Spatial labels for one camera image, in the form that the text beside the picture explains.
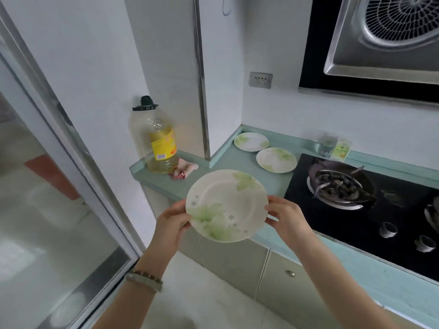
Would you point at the person's left hand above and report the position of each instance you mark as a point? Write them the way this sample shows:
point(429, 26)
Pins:
point(168, 232)

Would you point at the person's right hand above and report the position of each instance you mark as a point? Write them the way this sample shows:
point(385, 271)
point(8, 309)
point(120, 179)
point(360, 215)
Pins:
point(291, 224)

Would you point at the white green leaf plate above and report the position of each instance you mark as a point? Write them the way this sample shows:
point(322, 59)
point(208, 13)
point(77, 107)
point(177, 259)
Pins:
point(251, 141)
point(276, 159)
point(226, 202)

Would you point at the person's left forearm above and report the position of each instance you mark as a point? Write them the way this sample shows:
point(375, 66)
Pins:
point(127, 308)

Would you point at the person's right forearm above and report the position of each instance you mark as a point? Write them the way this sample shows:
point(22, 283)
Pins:
point(336, 291)

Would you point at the black glass gas stove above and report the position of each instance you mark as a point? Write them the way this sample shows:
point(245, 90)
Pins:
point(343, 222)

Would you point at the pale green jade bangle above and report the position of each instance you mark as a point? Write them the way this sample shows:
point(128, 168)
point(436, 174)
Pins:
point(144, 281)

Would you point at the metal gas burner grate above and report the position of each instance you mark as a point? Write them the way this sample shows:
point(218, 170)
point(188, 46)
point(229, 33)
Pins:
point(433, 214)
point(339, 188)

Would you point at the pink dish cloth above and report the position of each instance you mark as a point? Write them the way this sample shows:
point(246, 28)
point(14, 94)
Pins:
point(183, 170)

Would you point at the yellow label cooking oil bottle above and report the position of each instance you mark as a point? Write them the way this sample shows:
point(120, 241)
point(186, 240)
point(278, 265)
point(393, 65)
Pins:
point(161, 147)

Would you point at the clear glass cup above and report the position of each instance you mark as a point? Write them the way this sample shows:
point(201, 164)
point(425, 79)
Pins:
point(326, 144)

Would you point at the small green yellow box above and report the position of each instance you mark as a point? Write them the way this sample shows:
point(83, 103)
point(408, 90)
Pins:
point(342, 149)

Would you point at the silver stove knob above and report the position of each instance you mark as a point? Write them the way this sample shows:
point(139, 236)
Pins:
point(425, 243)
point(388, 230)

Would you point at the sliding glass door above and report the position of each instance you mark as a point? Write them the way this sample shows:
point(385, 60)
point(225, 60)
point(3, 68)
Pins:
point(51, 202)

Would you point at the red floor mat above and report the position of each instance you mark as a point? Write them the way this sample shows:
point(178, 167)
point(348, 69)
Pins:
point(51, 174)

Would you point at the metal corner strip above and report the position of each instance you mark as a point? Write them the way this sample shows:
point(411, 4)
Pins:
point(202, 82)

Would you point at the black steel range hood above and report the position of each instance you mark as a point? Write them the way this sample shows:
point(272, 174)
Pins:
point(315, 47)

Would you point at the grey wall socket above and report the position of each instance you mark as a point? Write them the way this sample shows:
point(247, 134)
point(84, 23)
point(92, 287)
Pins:
point(260, 80)

